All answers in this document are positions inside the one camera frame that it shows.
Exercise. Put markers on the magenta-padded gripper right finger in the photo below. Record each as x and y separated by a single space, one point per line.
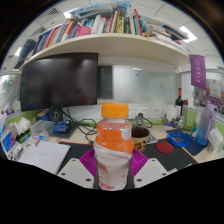
150 171

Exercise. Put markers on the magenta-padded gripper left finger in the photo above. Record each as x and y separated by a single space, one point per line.
75 173

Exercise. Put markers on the orange-capped drink bottle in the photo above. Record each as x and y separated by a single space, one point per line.
113 146

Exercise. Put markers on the purple water bottle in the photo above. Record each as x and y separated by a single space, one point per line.
205 125

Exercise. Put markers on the flat round red coaster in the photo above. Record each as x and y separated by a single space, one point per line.
164 147

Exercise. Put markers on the yellow floral mug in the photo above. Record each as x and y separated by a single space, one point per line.
141 140

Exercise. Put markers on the black desk mat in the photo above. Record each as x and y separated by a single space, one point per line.
181 158

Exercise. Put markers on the grey metal laptop stand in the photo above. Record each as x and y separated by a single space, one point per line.
152 137

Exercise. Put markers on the blue electronic board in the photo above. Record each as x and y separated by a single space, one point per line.
62 126

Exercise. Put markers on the clear plastic box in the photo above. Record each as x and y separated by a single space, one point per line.
43 128

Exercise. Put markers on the white lidded jar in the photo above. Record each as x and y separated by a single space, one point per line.
171 114

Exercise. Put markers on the green drinking glass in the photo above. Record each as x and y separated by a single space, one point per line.
189 116

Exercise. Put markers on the white tissue pack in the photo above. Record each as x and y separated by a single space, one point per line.
215 140

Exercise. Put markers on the blue tissue box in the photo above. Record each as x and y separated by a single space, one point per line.
7 143

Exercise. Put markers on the dark wine bottle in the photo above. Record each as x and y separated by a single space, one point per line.
179 103

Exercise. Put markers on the black computer monitor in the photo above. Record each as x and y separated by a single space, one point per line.
58 81

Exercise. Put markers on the purple hanging banner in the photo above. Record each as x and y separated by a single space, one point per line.
198 71

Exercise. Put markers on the white shelf with books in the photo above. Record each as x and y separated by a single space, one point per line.
113 45

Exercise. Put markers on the ceiling light panels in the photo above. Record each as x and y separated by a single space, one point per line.
188 34

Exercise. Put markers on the white wall socket strip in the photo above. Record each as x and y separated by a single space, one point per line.
143 111

